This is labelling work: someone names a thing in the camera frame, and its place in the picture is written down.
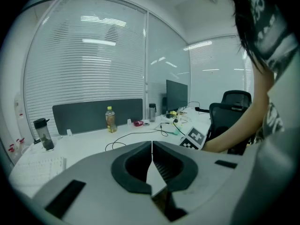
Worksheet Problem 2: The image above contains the yellow-capped drink bottle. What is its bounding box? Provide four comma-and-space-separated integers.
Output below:
105, 106, 118, 134

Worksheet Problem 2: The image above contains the person's right forearm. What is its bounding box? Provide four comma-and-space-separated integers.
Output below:
202, 63, 275, 154

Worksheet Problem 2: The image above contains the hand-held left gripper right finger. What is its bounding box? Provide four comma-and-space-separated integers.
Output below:
152, 140, 199, 193

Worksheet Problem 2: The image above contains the person's grey patterned t-shirt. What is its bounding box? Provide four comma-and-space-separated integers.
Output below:
234, 0, 300, 145

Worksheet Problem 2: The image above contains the dark shaker bottle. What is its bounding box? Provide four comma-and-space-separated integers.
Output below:
32, 118, 55, 152

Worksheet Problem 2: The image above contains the white keyboard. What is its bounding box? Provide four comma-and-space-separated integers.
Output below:
13, 156, 68, 188

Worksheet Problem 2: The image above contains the black computer monitor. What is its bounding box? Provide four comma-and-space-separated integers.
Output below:
165, 79, 189, 113

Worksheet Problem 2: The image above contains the grey water bottle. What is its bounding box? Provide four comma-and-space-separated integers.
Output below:
148, 103, 157, 123

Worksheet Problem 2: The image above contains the black mesh office chair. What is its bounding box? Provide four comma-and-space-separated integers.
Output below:
221, 90, 253, 108
208, 102, 250, 155

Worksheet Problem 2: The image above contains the black cable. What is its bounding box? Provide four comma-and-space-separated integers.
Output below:
105, 122, 170, 152

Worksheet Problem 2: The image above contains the dark grey desk partition panel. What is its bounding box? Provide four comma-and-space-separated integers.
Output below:
52, 98, 144, 136

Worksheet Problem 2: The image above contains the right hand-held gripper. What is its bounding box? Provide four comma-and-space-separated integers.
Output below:
179, 126, 208, 151

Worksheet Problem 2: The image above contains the red-topped spray bottle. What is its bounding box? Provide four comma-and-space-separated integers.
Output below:
15, 137, 26, 151
7, 143, 16, 160

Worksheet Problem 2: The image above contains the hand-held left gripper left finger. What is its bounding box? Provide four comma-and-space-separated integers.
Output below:
111, 141, 153, 195

